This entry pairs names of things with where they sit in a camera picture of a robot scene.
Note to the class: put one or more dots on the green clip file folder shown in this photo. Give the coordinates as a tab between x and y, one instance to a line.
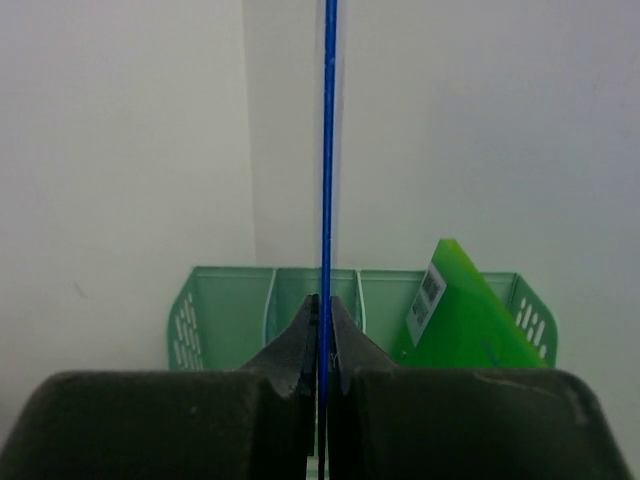
461	317

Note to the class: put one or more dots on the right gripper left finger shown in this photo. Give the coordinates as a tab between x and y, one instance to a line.
253	422

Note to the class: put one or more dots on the mint green file organizer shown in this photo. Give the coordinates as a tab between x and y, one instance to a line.
223	316

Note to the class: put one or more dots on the blue file folder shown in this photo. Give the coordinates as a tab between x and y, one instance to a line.
329	84

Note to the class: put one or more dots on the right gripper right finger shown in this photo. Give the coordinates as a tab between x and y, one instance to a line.
387	421

